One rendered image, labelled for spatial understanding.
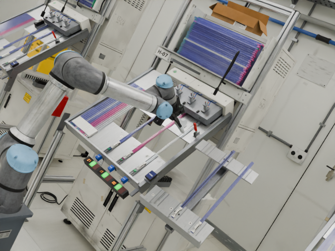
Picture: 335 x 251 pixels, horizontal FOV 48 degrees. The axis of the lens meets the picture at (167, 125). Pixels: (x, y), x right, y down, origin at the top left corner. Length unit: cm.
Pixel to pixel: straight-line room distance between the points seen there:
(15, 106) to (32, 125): 172
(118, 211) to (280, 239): 175
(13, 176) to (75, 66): 47
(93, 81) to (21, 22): 209
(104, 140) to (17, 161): 77
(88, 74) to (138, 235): 118
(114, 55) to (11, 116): 101
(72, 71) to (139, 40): 333
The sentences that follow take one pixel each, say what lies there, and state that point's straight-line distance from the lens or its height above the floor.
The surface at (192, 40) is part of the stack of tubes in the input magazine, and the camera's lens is 242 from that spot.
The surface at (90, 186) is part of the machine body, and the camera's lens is 256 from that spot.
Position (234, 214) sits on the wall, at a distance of 378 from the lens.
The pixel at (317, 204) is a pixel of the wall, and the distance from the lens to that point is 354.
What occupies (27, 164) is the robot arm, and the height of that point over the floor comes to 76.
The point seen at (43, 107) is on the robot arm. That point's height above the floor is 94.
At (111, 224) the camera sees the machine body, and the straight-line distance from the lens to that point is 244.
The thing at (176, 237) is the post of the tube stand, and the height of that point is 59.
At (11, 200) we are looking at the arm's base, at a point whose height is 60.
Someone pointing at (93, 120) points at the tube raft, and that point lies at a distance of 226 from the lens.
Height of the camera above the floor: 135
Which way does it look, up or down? 10 degrees down
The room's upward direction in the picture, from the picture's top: 28 degrees clockwise
